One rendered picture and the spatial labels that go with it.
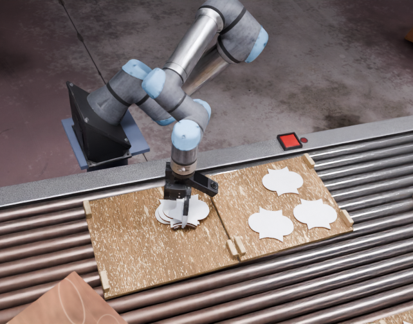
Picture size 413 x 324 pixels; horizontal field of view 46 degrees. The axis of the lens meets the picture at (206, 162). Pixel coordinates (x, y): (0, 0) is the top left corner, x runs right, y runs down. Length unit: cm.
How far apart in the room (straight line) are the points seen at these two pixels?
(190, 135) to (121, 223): 43
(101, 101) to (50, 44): 225
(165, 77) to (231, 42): 35
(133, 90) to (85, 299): 78
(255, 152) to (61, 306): 92
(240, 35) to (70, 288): 91
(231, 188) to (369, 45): 298
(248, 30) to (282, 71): 228
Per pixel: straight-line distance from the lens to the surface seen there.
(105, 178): 173
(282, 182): 174
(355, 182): 188
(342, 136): 204
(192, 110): 138
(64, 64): 379
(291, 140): 193
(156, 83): 134
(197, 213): 156
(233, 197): 167
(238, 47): 163
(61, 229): 161
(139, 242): 154
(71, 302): 134
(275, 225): 162
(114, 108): 180
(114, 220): 159
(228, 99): 351
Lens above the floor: 222
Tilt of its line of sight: 47 degrees down
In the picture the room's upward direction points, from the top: 8 degrees clockwise
